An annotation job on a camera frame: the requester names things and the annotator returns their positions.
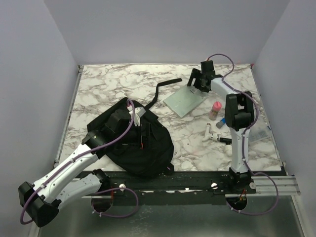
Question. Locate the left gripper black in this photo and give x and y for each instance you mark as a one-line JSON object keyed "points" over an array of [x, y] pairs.
{"points": [[130, 125]]}

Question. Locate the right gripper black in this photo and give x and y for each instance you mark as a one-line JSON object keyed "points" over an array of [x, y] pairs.
{"points": [[195, 74]]}

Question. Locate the pale green notebook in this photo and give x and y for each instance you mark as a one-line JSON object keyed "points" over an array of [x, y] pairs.
{"points": [[184, 100]]}

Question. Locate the black student backpack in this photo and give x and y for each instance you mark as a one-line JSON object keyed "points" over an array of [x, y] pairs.
{"points": [[146, 150]]}

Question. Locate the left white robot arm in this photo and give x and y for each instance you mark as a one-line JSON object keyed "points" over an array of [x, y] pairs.
{"points": [[42, 199]]}

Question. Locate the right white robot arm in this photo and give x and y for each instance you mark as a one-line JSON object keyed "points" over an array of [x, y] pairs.
{"points": [[239, 116]]}

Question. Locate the pink cap glue bottle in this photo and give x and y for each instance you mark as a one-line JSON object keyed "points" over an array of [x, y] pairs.
{"points": [[217, 106]]}

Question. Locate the blue cap grey tube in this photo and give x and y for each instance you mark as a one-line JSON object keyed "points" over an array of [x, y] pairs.
{"points": [[221, 123]]}

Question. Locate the white correction pen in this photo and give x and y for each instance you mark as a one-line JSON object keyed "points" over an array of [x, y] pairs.
{"points": [[207, 134]]}

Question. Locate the white plastic tube piece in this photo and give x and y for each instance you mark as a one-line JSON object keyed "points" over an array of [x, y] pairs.
{"points": [[227, 141]]}

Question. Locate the clear plastic pencil case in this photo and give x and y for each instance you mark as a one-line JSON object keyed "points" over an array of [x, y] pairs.
{"points": [[260, 130]]}

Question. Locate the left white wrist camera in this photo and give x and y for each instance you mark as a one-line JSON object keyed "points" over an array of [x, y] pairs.
{"points": [[138, 113]]}

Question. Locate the aluminium table edge rail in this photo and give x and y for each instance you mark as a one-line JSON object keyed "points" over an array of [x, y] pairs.
{"points": [[68, 117]]}

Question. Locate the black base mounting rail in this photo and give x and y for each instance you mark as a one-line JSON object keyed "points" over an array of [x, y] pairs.
{"points": [[179, 188]]}

